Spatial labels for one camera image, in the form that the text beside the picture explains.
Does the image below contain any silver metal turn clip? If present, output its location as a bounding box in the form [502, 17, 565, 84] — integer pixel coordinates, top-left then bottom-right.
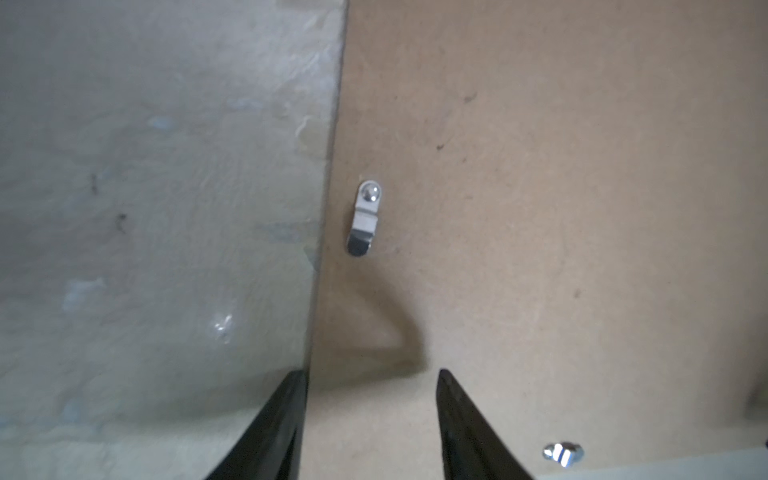
[346, 180, 382, 257]

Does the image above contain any brown cardboard backing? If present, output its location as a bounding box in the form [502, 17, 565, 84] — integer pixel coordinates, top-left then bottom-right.
[301, 1, 767, 479]

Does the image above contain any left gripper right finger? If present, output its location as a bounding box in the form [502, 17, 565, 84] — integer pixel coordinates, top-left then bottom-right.
[436, 369, 533, 480]

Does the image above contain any clear acrylic sheet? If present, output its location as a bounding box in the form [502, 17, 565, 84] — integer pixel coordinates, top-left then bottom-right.
[1, 1, 346, 435]

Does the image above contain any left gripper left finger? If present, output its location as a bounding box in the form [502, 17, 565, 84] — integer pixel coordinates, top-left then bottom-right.
[207, 370, 308, 480]

